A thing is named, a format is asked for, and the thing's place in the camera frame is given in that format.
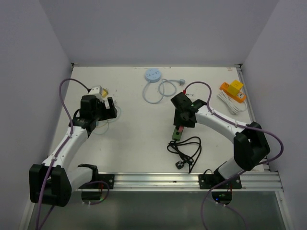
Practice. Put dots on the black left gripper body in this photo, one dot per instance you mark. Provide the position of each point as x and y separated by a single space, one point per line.
100 114

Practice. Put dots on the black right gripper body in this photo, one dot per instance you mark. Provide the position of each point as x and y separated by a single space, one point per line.
179 119

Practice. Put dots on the yellow two-port adapter plug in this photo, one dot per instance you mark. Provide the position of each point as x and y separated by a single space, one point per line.
104 93

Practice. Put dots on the pink plug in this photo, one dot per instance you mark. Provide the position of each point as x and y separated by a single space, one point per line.
179 129

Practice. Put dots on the round light blue socket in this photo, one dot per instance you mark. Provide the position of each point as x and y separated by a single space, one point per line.
152 75

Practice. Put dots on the yellow cube adapter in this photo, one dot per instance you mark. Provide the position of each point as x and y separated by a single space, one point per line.
235 87

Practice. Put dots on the orange power strip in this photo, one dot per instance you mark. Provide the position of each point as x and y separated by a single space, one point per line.
240 98

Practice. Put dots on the green power strip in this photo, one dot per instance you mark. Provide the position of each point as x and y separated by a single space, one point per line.
176 136

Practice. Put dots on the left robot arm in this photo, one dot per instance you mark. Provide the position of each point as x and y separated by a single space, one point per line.
64 151

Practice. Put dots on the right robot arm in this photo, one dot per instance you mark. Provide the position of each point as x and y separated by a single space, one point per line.
249 145

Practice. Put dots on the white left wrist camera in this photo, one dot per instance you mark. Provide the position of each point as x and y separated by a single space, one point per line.
97 92

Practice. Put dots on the aluminium frame rail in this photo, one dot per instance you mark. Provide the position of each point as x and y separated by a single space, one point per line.
252 181

